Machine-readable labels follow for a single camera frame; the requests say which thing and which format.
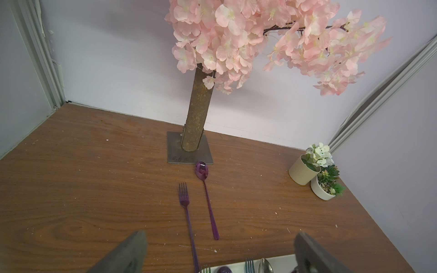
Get purple fork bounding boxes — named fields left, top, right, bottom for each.
left=178, top=183, right=201, bottom=273

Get left corner aluminium post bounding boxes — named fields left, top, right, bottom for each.
left=9, top=1, right=67, bottom=109

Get dark purple spoon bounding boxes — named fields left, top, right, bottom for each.
left=217, top=266, right=233, bottom=273

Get blue fork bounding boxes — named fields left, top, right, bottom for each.
left=244, top=258, right=255, bottom=273

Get magenta purple spoon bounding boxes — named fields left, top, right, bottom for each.
left=195, top=161, right=220, bottom=241

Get green plant in white pot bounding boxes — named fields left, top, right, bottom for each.
left=310, top=165, right=347, bottom=201

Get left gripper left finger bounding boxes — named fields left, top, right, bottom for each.
left=87, top=230, right=148, bottom=273

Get white flowers in beige pot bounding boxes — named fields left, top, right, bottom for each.
left=289, top=142, right=334, bottom=185

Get dark metal tree base plate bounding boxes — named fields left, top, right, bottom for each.
left=167, top=131, right=213, bottom=165

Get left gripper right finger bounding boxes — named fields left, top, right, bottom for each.
left=294, top=232, right=352, bottom=273

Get white square tray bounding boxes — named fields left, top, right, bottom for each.
left=204, top=254, right=298, bottom=273

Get corner aluminium post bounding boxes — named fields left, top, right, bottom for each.
left=329, top=36, right=437, bottom=153
left=9, top=1, right=67, bottom=109

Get silver pink spoon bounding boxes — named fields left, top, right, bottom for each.
left=257, top=258, right=274, bottom=273

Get right corner aluminium post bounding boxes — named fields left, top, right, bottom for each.
left=329, top=36, right=437, bottom=153

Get pink cherry blossom tree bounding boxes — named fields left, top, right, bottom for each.
left=164, top=0, right=392, bottom=152

